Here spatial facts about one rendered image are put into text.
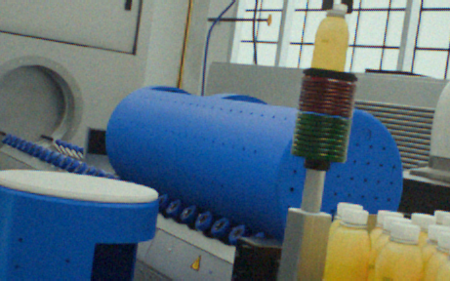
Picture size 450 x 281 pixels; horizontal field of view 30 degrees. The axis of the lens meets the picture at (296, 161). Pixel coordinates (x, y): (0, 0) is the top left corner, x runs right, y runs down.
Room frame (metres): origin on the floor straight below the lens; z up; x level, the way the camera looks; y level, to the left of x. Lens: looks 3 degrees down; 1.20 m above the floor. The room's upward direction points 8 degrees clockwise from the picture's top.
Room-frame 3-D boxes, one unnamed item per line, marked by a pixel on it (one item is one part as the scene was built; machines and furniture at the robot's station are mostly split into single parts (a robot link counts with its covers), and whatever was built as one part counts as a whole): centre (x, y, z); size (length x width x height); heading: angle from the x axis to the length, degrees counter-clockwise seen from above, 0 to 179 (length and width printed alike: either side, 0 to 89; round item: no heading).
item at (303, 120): (0.94, -0.02, 1.18); 0.06 x 0.06 x 0.05
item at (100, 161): (2.58, 0.60, 1.00); 0.10 x 0.04 x 0.15; 123
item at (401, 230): (1.14, -0.16, 1.07); 0.04 x 0.04 x 0.02
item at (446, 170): (2.20, -0.41, 1.13); 0.22 x 0.18 x 0.06; 40
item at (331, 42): (1.59, -0.03, 1.33); 0.07 x 0.07 x 0.16
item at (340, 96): (0.94, -0.02, 1.23); 0.06 x 0.06 x 0.04
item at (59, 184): (1.43, 0.37, 1.03); 0.28 x 0.28 x 0.01
